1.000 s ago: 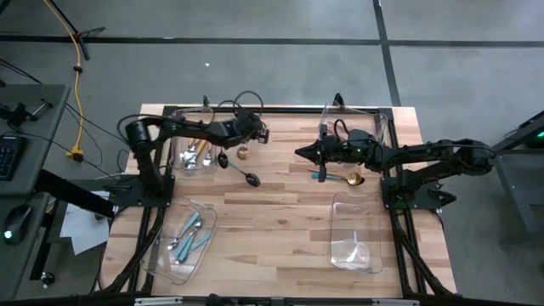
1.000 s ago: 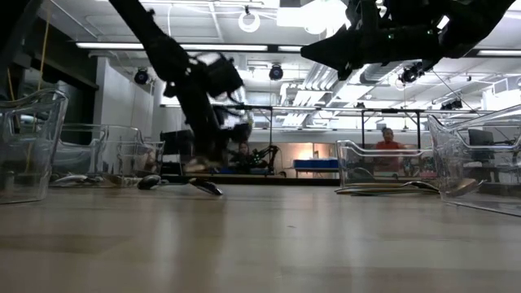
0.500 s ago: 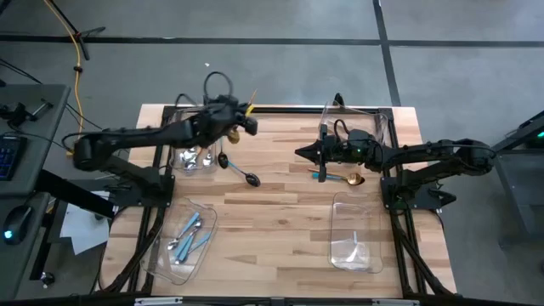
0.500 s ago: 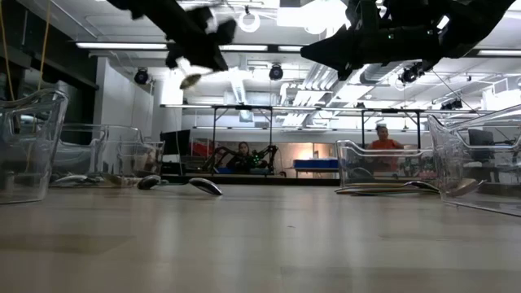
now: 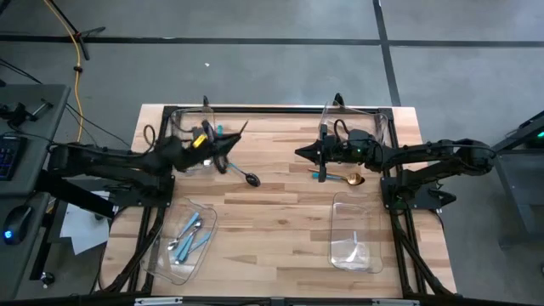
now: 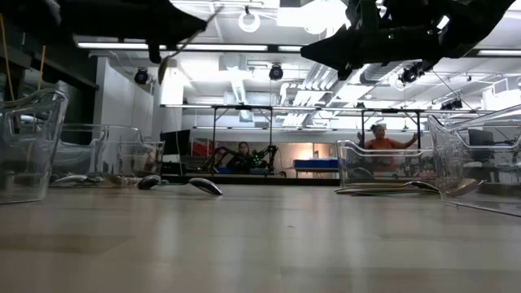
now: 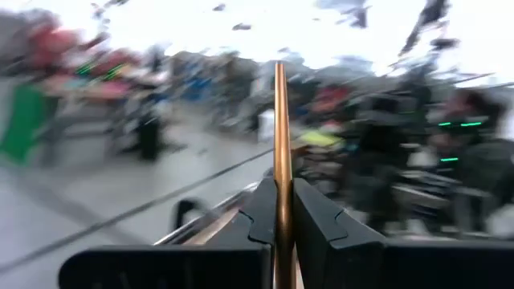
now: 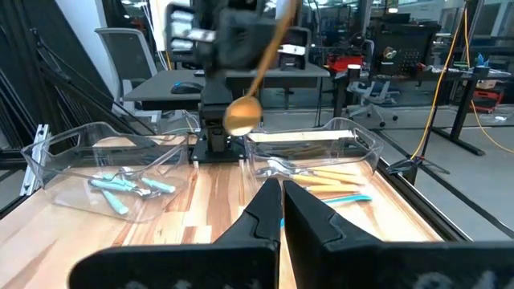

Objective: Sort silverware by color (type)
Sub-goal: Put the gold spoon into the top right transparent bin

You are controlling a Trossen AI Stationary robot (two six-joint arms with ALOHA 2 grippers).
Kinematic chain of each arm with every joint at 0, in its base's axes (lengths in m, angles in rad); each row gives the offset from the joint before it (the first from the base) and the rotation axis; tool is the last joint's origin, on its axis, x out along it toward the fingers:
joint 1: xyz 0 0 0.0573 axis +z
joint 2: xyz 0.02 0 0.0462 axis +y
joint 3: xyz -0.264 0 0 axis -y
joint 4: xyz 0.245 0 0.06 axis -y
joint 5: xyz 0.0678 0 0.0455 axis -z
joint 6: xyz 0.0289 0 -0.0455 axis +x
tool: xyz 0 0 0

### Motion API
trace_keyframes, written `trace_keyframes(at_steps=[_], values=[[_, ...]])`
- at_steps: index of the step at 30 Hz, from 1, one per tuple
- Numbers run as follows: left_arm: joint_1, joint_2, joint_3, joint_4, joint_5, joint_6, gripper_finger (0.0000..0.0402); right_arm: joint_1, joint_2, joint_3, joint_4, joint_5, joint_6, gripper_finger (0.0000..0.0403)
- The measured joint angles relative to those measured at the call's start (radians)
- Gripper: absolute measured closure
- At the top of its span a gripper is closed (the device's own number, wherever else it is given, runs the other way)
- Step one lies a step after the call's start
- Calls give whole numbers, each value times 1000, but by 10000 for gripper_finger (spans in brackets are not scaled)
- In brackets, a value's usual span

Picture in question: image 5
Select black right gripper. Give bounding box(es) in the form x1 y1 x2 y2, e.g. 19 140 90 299
295 122 382 184

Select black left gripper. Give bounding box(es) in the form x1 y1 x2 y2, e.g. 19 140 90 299
168 131 245 173

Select clear plastic bin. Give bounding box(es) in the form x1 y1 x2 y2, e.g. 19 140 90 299
139 195 218 286
327 190 386 275
318 101 388 148
168 105 218 173

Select utensils pile right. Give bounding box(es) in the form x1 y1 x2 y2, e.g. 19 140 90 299
307 167 366 187

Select black support beam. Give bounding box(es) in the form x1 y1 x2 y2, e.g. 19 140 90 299
36 169 116 218

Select white paper sheets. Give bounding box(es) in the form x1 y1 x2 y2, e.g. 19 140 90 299
58 190 112 257

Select black tripod stand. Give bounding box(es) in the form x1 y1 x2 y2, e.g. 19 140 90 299
42 0 107 61

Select grey desk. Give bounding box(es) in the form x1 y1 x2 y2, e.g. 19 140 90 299
0 82 71 301

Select grey metal cart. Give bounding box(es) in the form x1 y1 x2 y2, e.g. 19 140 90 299
470 109 544 247

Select black desk clamp device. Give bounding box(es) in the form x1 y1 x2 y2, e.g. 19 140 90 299
0 97 55 125

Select black keyboard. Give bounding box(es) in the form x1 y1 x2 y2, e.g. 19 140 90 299
0 134 27 183

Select black computer mouse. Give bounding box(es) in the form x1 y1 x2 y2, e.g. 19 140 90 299
2 204 34 247

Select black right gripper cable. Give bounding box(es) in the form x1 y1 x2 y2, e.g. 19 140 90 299
332 118 349 142

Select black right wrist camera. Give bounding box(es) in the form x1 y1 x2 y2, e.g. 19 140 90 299
348 129 370 148

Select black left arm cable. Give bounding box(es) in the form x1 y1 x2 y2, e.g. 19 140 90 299
142 123 158 150

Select yellow extension cable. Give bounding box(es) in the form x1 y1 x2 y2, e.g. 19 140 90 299
41 0 86 145

